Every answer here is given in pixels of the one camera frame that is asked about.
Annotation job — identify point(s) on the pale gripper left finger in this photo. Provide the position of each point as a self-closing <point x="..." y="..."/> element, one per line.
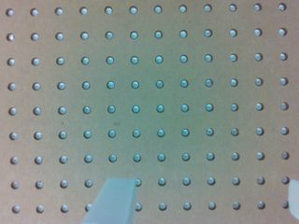
<point x="115" y="203"/>

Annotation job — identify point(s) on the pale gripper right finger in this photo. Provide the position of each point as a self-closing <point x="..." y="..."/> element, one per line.
<point x="293" y="197"/>

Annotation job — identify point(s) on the brown perforated pegboard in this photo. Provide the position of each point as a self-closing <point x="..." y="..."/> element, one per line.
<point x="198" y="99"/>

